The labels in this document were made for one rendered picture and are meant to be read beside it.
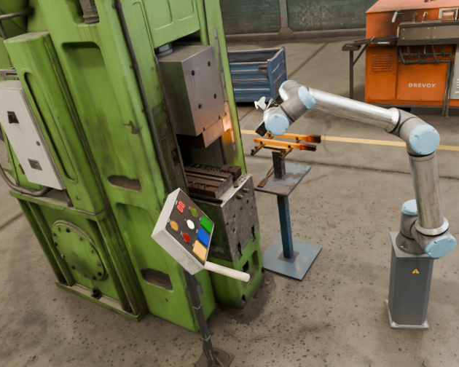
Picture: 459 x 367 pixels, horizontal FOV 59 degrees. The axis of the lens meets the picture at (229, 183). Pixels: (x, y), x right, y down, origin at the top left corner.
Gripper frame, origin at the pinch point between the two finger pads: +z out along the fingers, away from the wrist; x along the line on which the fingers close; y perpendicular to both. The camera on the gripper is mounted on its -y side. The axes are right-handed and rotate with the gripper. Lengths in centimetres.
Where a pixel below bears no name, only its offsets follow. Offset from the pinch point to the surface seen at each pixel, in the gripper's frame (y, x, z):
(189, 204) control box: -59, 9, -9
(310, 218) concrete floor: -78, -110, 131
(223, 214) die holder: -68, -16, 21
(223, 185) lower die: -57, -8, 33
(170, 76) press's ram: -13, 49, 14
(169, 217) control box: -60, 16, -29
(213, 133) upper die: -30.7, 14.1, 27.7
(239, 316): -134, -69, 32
